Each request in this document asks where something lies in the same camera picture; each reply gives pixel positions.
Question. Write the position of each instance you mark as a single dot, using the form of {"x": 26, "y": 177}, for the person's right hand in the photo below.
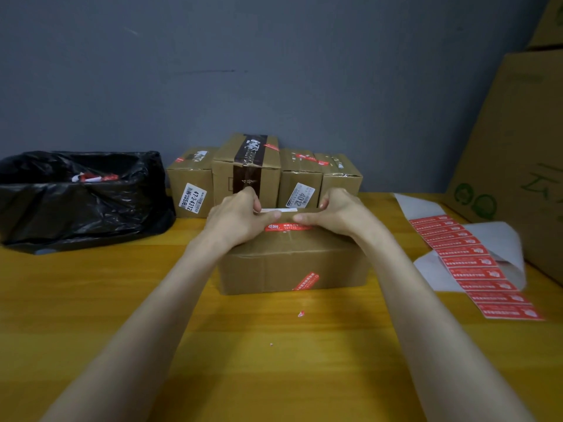
{"x": 347, "y": 215}

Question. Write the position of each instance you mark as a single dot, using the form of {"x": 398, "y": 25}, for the person's left hand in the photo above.
{"x": 235, "y": 221}

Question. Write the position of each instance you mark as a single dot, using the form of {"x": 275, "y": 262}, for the small brown cardboard box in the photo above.
{"x": 341, "y": 177}
{"x": 299, "y": 175}
{"x": 189, "y": 175}

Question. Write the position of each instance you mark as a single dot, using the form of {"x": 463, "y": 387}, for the white printed price label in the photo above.
{"x": 192, "y": 198}
{"x": 300, "y": 195}

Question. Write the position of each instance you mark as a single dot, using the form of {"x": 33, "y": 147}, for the box with black tape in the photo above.
{"x": 224, "y": 171}

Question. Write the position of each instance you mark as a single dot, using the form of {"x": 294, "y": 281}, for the long brown cardboard box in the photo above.
{"x": 264, "y": 272}

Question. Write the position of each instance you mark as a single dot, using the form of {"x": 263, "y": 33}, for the red sticker label strip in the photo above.
{"x": 473, "y": 261}

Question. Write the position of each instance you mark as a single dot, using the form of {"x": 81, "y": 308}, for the person's right forearm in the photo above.
{"x": 444, "y": 338}

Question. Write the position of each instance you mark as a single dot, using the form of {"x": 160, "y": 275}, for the person's left forearm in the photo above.
{"x": 132, "y": 338}

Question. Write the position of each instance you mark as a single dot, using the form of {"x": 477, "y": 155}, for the white backing paper strip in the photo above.
{"x": 497, "y": 239}

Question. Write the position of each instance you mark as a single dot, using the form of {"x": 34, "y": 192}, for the black plastic trash bag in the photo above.
{"x": 79, "y": 219}

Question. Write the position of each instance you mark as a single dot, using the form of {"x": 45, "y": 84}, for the large green printed carton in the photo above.
{"x": 550, "y": 21}
{"x": 514, "y": 153}

